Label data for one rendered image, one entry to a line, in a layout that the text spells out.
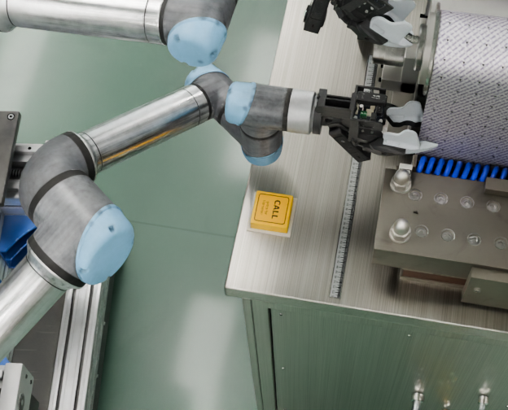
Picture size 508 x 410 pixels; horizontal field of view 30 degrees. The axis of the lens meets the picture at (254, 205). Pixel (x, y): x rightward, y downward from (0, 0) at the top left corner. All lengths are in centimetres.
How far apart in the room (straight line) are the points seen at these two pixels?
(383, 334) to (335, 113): 46
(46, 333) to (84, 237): 106
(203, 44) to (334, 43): 69
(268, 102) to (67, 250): 42
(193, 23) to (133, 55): 181
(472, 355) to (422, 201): 35
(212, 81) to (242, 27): 142
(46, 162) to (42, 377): 101
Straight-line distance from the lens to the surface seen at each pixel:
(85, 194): 151
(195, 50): 135
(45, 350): 249
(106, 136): 162
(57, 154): 156
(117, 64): 314
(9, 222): 211
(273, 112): 162
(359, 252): 175
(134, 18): 139
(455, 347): 183
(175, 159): 291
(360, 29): 147
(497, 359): 187
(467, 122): 161
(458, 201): 167
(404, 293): 173
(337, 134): 164
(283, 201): 177
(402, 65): 164
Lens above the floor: 249
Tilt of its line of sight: 62 degrees down
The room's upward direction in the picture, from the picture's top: 5 degrees counter-clockwise
